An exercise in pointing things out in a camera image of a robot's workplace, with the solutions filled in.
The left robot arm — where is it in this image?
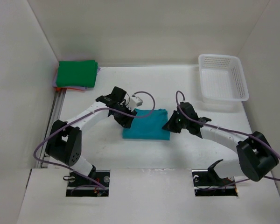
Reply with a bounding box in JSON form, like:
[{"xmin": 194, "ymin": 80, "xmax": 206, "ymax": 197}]
[{"xmin": 45, "ymin": 87, "xmax": 143, "ymax": 186}]

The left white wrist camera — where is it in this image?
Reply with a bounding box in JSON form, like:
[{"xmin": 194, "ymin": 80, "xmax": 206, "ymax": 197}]
[{"xmin": 127, "ymin": 96, "xmax": 143, "ymax": 111}]

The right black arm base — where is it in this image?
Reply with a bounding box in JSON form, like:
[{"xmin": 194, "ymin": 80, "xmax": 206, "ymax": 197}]
[{"xmin": 192, "ymin": 159, "xmax": 238, "ymax": 196}]

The lavender t shirt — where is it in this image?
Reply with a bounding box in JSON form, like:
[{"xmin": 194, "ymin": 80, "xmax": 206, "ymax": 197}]
[{"xmin": 53, "ymin": 64, "xmax": 99, "ymax": 91}]

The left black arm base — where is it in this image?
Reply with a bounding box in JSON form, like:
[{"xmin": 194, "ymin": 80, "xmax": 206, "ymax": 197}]
[{"xmin": 63, "ymin": 170, "xmax": 111, "ymax": 197}]

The orange t shirt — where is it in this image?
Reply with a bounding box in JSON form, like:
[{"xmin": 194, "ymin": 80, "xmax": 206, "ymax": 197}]
[{"xmin": 55, "ymin": 87, "xmax": 86, "ymax": 91}]

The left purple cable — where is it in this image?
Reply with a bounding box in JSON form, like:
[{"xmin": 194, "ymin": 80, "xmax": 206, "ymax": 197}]
[{"xmin": 33, "ymin": 91, "xmax": 157, "ymax": 196}]

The teal t shirt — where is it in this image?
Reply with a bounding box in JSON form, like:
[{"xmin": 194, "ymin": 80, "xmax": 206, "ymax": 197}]
[{"xmin": 122, "ymin": 109, "xmax": 170, "ymax": 140}]

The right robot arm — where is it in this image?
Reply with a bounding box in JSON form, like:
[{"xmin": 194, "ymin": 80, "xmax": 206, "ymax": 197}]
[{"xmin": 162, "ymin": 102, "xmax": 279, "ymax": 185}]

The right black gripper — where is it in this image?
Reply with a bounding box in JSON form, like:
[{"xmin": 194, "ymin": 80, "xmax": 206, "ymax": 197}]
[{"xmin": 162, "ymin": 110, "xmax": 189, "ymax": 133}]

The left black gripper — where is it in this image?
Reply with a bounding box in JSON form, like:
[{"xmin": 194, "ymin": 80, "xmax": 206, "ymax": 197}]
[{"xmin": 112, "ymin": 103, "xmax": 136, "ymax": 128}]

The green t shirt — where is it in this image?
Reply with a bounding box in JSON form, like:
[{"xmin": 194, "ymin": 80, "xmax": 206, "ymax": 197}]
[{"xmin": 56, "ymin": 60, "xmax": 99, "ymax": 88}]

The white laundry basket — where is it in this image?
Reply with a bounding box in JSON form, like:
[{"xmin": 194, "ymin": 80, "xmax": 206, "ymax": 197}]
[{"xmin": 198, "ymin": 54, "xmax": 249, "ymax": 103}]

